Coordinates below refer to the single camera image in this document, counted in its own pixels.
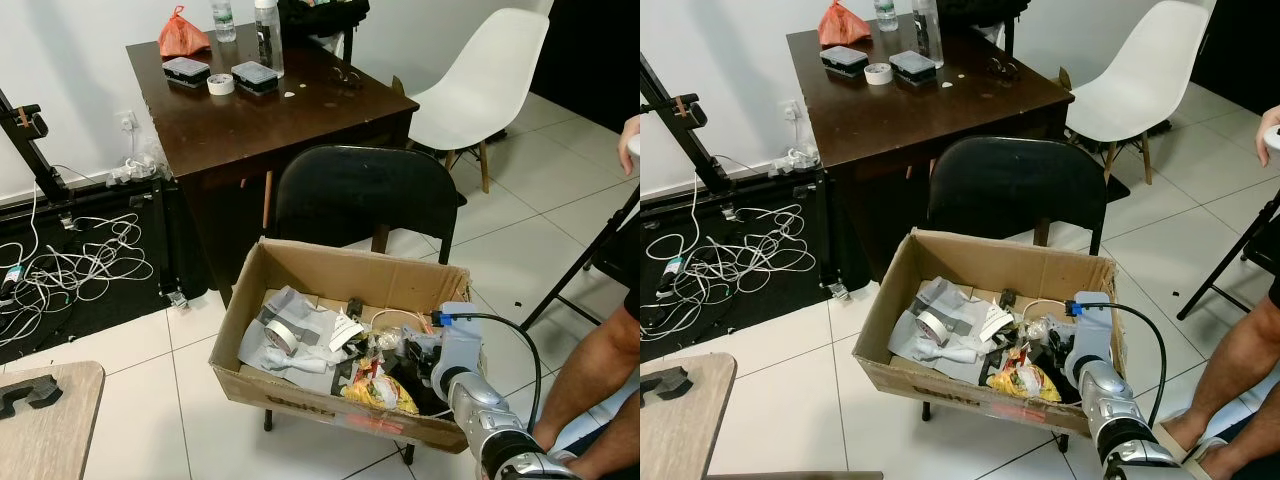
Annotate black floor mat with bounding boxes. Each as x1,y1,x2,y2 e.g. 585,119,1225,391
640,168,873,363
0,178,213,364

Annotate black bag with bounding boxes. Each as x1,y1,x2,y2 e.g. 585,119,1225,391
277,0,372,33
940,0,1032,27

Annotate person's bare leg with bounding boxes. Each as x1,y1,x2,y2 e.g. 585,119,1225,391
1158,288,1280,480
529,303,641,480

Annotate beige sandal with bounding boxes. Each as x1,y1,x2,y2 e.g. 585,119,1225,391
1150,408,1233,480

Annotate orange plastic bag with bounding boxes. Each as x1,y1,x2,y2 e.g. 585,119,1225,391
158,6,213,59
818,0,872,48

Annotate black plastic bracket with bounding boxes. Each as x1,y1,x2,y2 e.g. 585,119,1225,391
0,373,64,420
640,365,694,402

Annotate black padded chair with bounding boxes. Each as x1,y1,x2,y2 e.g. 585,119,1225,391
264,145,462,467
919,136,1110,453

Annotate black folding frame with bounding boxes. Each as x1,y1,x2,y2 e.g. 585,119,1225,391
519,184,641,333
1176,188,1280,323

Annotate white power strip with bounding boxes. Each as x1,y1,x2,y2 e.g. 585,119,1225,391
774,147,824,174
108,150,167,188

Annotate light wooden table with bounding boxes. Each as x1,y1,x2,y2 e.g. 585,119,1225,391
0,361,106,480
640,352,739,480

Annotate brown cardboard box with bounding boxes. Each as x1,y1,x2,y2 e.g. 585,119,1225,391
208,237,482,455
852,229,1127,439

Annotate black box with clear lid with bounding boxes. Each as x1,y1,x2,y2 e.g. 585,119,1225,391
162,57,213,90
889,50,939,87
821,46,872,79
231,61,280,97

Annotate yellow snack bag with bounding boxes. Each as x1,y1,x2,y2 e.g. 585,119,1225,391
986,355,1064,404
341,361,420,417

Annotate clear plastic wrap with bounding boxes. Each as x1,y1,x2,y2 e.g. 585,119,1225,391
354,324,403,368
1005,316,1047,357

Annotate dark brown wooden table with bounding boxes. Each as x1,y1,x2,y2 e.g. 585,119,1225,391
787,12,1077,283
127,22,419,303

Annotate black metal stand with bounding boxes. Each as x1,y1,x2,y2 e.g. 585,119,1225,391
0,88,77,204
640,53,743,198

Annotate crumpled white paper sheet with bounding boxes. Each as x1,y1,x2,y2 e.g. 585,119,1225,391
237,286,367,378
888,277,1016,366

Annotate tall clear bottle black label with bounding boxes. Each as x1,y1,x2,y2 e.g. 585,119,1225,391
912,0,945,70
253,0,286,79

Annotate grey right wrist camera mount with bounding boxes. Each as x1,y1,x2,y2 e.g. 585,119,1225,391
1061,290,1114,367
429,301,487,387

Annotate tangled white cable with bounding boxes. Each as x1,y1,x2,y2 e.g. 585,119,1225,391
0,163,157,343
645,168,818,337

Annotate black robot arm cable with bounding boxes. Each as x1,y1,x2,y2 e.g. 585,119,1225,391
448,312,544,433
1082,300,1170,433

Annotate white plastic shell chair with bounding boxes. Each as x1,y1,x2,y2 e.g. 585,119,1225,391
407,8,552,195
1064,0,1214,187

